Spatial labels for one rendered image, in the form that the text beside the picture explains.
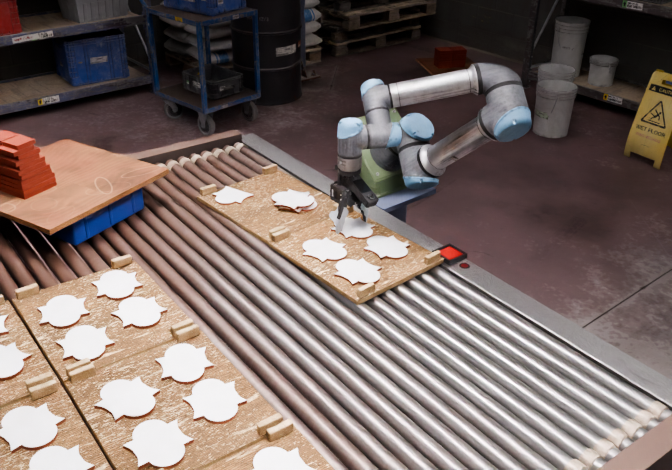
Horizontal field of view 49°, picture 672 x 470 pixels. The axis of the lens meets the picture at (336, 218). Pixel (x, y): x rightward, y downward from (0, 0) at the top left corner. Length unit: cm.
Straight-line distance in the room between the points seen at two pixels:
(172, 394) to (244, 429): 21
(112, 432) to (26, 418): 19
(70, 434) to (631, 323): 277
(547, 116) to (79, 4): 367
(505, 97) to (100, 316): 130
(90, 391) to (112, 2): 492
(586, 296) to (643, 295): 29
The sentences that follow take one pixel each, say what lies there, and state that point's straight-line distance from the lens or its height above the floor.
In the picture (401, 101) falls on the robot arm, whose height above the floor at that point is 133.
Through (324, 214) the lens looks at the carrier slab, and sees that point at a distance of 246.
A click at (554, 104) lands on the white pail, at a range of 573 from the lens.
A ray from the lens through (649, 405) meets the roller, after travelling 190.
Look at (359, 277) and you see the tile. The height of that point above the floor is 94.
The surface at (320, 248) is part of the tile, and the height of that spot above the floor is 94.
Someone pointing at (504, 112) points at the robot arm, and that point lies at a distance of 228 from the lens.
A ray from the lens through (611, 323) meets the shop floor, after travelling 379.
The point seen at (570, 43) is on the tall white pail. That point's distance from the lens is 674.
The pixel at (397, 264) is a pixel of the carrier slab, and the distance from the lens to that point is 221.
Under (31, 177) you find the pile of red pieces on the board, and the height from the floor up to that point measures 110.
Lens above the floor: 209
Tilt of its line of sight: 28 degrees down
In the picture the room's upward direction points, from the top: 1 degrees clockwise
